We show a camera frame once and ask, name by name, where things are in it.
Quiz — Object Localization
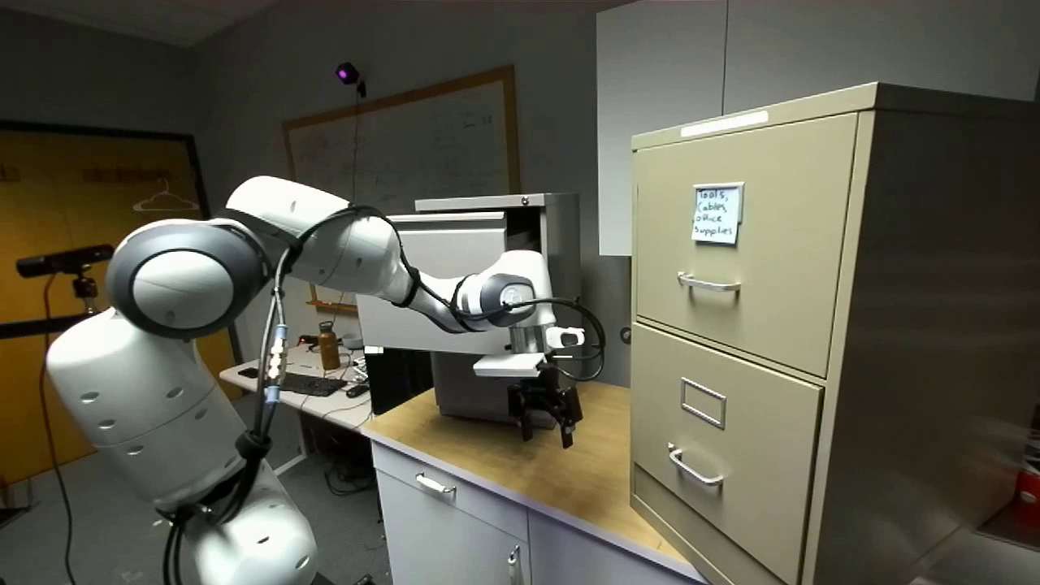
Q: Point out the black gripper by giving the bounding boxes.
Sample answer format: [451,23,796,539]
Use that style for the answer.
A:
[511,367,582,448]

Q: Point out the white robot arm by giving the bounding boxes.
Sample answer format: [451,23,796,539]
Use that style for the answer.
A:
[44,176,582,585]

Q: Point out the lower filing cabinet drawer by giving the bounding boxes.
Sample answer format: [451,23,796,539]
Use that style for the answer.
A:
[631,325,820,585]

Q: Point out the filing cabinet drawer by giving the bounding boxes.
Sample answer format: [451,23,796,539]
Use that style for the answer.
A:
[631,325,820,585]
[634,115,859,374]

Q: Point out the upper filing cabinet drawer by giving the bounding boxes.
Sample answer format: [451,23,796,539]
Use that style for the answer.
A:
[634,115,859,374]

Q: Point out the grey cabinet with wooden top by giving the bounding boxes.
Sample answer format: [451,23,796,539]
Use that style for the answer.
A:
[364,385,703,585]

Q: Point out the grey box printer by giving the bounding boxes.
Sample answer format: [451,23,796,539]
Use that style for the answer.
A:
[356,191,580,423]

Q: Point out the brown bottle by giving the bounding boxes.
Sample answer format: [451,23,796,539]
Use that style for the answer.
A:
[319,323,341,372]

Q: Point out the black keyboard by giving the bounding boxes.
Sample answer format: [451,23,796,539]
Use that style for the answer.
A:
[281,374,349,398]

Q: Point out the white paper label note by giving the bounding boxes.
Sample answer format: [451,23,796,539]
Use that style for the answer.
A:
[692,182,743,247]

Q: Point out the beige metal filing cabinet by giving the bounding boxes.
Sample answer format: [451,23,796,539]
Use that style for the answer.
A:
[631,83,1040,585]

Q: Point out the yellow door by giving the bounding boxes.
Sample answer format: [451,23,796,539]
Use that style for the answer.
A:
[0,121,239,487]

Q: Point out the wall whiteboard with wooden frame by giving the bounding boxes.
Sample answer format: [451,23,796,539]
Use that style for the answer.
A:
[283,64,519,213]

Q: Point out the purple-lit wall camera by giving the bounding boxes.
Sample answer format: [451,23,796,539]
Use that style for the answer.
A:
[335,63,367,98]

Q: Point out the black camera on tripod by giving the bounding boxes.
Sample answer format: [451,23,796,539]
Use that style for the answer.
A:
[15,243,115,316]

